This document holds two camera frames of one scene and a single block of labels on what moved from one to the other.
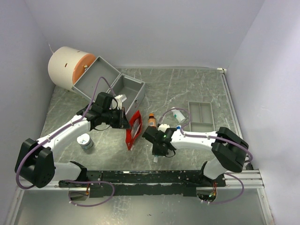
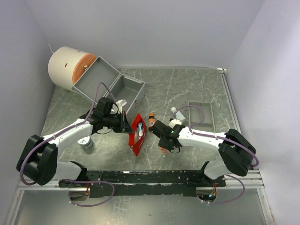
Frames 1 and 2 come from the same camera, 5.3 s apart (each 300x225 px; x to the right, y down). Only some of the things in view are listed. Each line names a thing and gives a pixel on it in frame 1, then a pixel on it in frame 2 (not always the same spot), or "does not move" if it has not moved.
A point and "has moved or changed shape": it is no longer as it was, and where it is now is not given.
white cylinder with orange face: (66, 65) does not move
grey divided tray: (200, 117) does not move
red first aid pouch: (132, 134) has moved or changed shape
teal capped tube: (155, 159) -> (140, 133)
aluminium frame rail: (252, 179) does not move
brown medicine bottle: (152, 120) does not move
